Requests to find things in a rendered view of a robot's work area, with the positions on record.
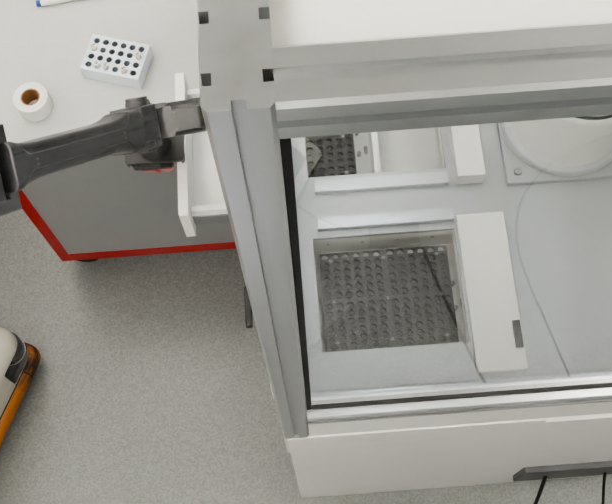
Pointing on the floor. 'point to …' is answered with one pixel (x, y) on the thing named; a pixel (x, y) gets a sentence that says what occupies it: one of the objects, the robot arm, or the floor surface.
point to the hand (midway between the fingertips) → (163, 167)
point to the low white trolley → (39, 201)
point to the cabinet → (467, 462)
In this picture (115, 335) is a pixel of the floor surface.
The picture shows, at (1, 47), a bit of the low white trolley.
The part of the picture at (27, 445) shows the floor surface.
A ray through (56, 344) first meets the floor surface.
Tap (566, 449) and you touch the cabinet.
